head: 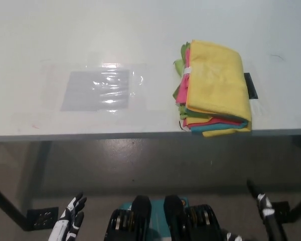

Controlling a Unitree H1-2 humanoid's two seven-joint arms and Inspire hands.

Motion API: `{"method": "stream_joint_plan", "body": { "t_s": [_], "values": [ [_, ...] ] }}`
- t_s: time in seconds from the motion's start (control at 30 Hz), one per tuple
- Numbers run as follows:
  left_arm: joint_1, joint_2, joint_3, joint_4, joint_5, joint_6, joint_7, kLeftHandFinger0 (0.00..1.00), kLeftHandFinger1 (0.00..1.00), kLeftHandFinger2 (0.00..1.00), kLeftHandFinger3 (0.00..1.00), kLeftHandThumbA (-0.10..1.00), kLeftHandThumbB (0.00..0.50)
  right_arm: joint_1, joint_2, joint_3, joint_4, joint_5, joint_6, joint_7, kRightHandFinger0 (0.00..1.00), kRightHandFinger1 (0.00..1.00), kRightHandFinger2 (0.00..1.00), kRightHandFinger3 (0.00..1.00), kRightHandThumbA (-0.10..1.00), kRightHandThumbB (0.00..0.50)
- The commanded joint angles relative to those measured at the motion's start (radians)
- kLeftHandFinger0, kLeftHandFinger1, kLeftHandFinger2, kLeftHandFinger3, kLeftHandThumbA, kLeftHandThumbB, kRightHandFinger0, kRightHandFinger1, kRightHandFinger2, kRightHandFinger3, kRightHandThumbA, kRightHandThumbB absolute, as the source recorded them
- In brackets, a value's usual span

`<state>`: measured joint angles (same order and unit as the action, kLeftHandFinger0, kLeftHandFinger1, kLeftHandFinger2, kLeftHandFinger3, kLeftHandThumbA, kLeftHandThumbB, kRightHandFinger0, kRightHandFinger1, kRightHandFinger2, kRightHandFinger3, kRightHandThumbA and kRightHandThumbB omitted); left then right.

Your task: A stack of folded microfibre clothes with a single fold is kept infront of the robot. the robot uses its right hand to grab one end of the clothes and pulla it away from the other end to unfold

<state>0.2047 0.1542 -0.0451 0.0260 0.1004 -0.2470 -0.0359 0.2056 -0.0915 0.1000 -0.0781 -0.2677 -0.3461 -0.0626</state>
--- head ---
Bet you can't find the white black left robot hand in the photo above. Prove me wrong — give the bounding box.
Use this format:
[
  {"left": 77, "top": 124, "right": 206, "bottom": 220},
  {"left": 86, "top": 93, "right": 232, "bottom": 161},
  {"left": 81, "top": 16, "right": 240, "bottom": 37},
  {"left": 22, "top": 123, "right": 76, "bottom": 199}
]
[{"left": 48, "top": 192, "right": 88, "bottom": 241}]

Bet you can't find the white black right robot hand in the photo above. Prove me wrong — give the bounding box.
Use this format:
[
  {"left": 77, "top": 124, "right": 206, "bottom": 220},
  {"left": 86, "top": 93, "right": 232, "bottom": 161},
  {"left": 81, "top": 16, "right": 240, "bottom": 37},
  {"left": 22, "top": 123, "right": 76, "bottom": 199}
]
[{"left": 223, "top": 179, "right": 289, "bottom": 241}]

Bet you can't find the black teal robot torso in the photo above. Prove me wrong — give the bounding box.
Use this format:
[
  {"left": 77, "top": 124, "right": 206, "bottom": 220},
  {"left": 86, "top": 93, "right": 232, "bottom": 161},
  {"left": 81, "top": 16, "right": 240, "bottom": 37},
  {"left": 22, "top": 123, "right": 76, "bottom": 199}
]
[{"left": 104, "top": 194, "right": 226, "bottom": 241}]

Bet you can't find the teal microfibre cloth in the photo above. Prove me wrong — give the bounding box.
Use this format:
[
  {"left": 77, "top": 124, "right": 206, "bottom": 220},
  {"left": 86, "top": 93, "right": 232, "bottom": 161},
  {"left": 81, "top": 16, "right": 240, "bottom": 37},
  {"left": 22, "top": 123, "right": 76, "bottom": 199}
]
[{"left": 190, "top": 122, "right": 249, "bottom": 134}]

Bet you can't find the pink microfibre cloth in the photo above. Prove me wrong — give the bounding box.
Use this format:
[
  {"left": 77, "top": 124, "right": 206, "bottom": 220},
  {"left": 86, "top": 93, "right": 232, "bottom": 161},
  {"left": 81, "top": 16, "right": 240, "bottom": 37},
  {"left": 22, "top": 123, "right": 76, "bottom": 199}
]
[
  {"left": 176, "top": 48, "right": 192, "bottom": 105},
  {"left": 189, "top": 119, "right": 243, "bottom": 128}
]

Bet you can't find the large yellow microfibre cloth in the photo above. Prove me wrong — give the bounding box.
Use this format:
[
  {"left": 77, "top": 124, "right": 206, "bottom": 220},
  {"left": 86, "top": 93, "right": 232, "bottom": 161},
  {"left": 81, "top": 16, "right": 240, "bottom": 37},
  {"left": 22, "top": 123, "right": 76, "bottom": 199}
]
[{"left": 186, "top": 39, "right": 251, "bottom": 121}]

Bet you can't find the black table foot plate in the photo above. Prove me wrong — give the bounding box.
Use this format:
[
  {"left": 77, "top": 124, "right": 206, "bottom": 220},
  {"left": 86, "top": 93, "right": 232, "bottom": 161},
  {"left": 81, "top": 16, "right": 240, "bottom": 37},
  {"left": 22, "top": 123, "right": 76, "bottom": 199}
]
[
  {"left": 27, "top": 206, "right": 59, "bottom": 231},
  {"left": 272, "top": 201, "right": 291, "bottom": 222}
]

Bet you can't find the black tape strip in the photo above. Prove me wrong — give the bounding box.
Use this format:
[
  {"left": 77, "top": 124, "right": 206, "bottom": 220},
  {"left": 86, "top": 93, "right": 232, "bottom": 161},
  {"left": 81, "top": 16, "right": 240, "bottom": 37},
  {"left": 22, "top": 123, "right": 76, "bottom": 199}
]
[{"left": 243, "top": 72, "right": 259, "bottom": 99}]

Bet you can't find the clear plastic sheet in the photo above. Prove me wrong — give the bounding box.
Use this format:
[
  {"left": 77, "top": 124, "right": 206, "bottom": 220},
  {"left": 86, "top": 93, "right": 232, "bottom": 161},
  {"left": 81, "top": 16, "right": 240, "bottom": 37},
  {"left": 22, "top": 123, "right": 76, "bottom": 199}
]
[{"left": 39, "top": 61, "right": 151, "bottom": 121}]

